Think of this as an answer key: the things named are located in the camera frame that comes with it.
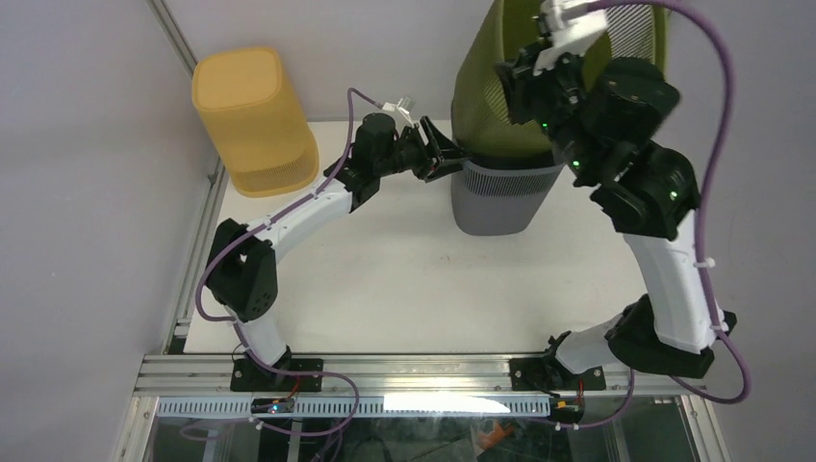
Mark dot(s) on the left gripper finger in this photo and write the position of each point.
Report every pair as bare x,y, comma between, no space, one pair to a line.
439,148
443,169

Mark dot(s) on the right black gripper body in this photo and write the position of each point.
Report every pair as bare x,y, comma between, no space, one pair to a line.
551,99

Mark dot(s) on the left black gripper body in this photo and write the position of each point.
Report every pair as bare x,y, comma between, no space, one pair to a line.
412,155

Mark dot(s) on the green plastic basket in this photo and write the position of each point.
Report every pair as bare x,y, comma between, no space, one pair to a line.
479,116

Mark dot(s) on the grey plastic basket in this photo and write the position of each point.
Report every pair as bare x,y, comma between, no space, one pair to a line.
499,202

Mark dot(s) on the yellow plastic basket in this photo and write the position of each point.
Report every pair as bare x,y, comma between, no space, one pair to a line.
253,117

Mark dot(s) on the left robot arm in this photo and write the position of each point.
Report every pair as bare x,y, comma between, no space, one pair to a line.
242,268

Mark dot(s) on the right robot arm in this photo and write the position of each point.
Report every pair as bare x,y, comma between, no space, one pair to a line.
603,132

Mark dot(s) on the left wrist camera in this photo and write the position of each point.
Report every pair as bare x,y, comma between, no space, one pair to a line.
400,111

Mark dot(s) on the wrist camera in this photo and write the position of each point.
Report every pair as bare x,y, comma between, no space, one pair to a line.
570,27
400,111

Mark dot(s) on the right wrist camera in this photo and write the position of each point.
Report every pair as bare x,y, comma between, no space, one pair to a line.
570,27

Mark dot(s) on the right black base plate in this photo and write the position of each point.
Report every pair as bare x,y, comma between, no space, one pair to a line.
542,372

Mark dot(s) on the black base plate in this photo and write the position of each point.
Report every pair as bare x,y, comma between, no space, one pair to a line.
542,372
277,376

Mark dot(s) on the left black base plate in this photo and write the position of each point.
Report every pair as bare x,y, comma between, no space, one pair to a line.
277,376

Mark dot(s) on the left aluminium corner post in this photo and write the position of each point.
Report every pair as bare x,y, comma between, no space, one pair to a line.
174,34

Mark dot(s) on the aluminium front rail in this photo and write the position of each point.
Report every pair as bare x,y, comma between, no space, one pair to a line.
337,375

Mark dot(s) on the white slotted cable duct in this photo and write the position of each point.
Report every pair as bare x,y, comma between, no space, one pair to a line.
398,405

